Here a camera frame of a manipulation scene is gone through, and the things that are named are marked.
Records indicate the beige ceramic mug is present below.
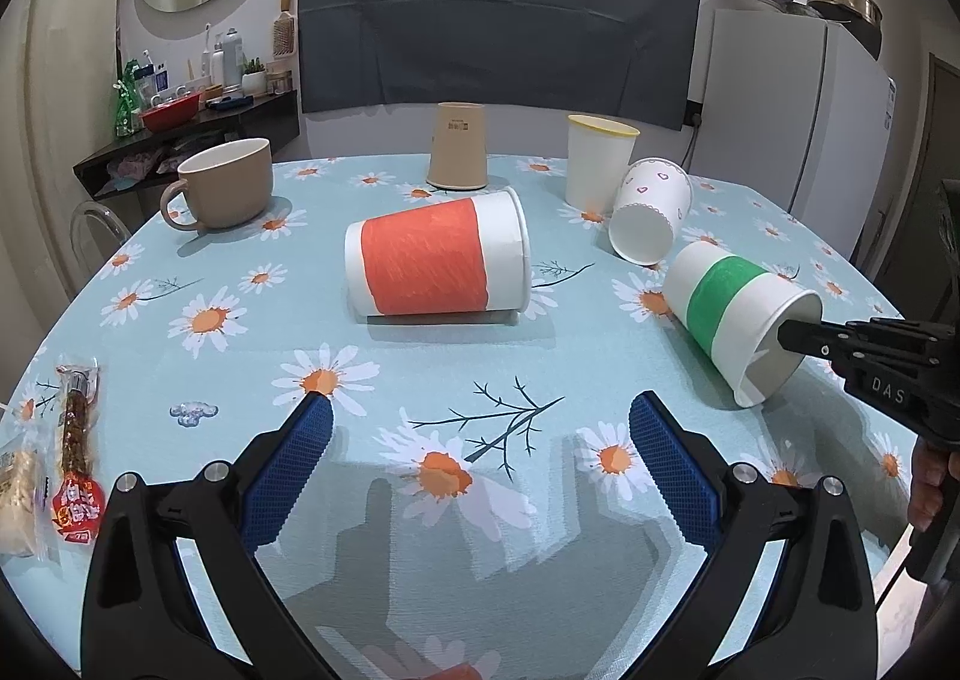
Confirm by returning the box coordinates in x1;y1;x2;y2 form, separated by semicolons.
160;137;274;231

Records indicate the person's right hand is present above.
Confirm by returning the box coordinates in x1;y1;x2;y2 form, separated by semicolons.
908;438;958;532

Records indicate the beige curtain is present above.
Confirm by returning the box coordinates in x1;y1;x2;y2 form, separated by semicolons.
2;0;116;399

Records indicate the black side shelf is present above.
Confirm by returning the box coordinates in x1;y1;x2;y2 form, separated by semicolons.
73;91;299;201

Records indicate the clear cracker snack packet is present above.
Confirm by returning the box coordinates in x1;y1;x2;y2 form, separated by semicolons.
0;422;52;561

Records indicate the green striped paper cup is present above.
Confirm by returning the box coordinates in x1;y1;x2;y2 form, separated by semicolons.
662;242;823;407

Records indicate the yellow rimmed white cup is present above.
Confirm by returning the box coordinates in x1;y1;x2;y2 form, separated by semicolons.
565;113;641;214

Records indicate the orange striped paper cup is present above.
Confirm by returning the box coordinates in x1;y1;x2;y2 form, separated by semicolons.
343;188;532;318

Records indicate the wall power socket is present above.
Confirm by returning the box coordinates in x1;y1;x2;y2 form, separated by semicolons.
683;100;703;128

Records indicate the red snack stick packet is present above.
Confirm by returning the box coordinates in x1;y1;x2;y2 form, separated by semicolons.
50;362;106;545

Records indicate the white thermos bottle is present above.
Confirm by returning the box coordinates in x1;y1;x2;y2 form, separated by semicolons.
220;27;244;91

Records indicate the pink hearts paper cup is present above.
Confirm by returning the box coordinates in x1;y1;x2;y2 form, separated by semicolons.
608;157;693;266

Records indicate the metal chair frame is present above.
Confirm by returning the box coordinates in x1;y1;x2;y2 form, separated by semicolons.
68;201;132;277

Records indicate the small potted plant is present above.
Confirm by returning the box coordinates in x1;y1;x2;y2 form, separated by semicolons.
241;58;267;98

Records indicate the white refrigerator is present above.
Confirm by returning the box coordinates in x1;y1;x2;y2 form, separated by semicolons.
690;9;896;258

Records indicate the red bowl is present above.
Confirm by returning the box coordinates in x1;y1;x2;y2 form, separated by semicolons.
142;92;200;134

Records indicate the wooden hairbrush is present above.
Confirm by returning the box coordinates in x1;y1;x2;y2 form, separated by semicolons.
272;0;296;59

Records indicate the dark grey cloth cover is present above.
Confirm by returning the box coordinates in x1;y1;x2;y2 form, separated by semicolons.
298;0;701;130

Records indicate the brown paper cup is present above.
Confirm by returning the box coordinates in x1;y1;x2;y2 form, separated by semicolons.
427;102;488;191

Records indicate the green plastic bottle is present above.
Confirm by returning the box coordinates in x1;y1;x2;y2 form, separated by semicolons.
114;59;143;139

